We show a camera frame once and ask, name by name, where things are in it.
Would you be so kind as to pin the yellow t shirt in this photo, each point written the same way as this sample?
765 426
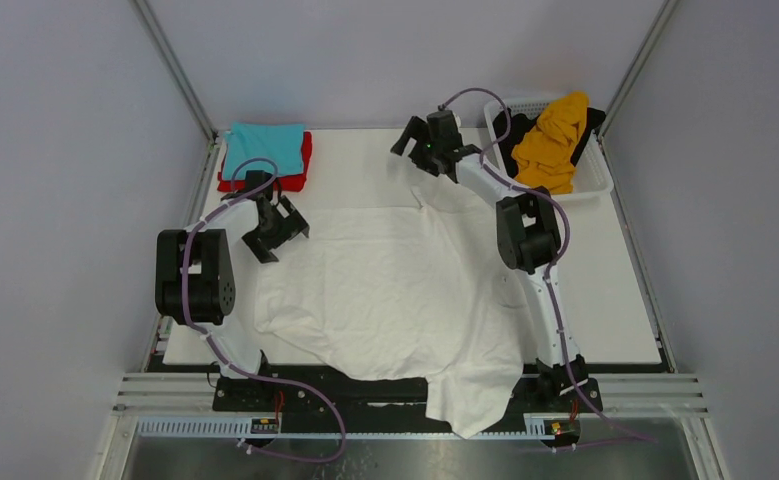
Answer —
543 156

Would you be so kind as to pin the white t shirt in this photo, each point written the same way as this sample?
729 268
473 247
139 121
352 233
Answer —
393 293

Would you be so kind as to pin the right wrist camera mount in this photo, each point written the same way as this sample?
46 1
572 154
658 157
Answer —
447 118

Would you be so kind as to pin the folded red t shirt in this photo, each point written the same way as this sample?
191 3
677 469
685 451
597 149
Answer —
293 183

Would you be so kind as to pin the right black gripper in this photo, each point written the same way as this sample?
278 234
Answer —
422 152

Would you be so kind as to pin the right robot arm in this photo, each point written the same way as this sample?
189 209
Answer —
528 237

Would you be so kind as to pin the left metal frame post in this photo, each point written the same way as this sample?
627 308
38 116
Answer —
168 56

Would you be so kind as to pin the black t shirt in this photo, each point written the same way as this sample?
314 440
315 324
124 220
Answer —
545 150

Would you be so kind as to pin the white plastic basket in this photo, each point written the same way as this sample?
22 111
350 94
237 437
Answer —
591 179

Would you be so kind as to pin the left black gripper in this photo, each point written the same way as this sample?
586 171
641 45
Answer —
291 225

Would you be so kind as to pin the white slotted cable duct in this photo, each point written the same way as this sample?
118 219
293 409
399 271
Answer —
270 428

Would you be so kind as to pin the right metal frame post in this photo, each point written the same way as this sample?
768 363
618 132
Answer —
644 53

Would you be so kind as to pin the metal frame post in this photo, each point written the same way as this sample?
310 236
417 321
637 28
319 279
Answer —
168 56
644 53

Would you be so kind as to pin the folded cyan t shirt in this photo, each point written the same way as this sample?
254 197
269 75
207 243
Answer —
281 144

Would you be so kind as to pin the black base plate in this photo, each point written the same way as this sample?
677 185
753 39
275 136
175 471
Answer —
315 399

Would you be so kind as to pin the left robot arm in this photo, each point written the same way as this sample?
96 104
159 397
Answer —
199 278

